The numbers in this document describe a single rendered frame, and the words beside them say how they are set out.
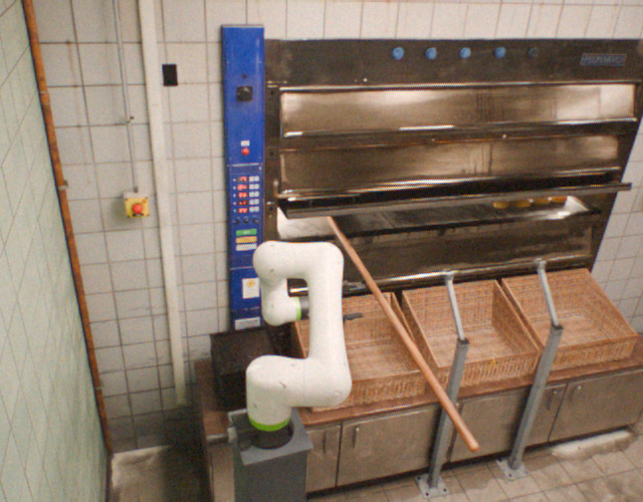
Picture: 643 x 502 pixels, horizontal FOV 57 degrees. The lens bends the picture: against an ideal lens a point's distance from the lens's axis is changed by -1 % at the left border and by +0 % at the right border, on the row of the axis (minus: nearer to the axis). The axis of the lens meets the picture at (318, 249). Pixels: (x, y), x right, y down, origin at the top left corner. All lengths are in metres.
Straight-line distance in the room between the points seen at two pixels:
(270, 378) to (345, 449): 1.34
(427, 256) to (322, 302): 1.39
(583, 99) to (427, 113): 0.82
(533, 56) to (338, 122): 0.93
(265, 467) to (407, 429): 1.29
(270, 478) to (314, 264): 0.64
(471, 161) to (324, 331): 1.47
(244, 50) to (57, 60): 0.67
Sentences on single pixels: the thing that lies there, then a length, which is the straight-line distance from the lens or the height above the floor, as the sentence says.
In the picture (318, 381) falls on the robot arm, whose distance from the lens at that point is 1.64.
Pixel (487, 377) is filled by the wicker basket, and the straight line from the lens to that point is 3.05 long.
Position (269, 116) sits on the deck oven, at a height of 1.79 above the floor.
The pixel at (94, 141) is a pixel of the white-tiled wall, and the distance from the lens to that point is 2.48.
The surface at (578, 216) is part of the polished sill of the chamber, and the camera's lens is 3.48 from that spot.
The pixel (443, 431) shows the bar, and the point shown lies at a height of 0.42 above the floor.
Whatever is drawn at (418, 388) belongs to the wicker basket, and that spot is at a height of 0.62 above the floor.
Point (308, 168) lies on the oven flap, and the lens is 2.63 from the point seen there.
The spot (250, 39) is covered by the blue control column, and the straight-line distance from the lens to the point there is 2.38.
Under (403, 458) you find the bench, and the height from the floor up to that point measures 0.21.
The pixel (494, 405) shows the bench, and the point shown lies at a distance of 3.14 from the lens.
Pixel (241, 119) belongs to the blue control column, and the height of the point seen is 1.80.
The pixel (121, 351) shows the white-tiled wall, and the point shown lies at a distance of 2.99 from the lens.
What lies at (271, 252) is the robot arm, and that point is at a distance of 1.84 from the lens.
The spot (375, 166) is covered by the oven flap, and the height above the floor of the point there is 1.54.
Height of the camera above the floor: 2.54
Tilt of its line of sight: 30 degrees down
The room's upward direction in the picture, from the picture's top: 3 degrees clockwise
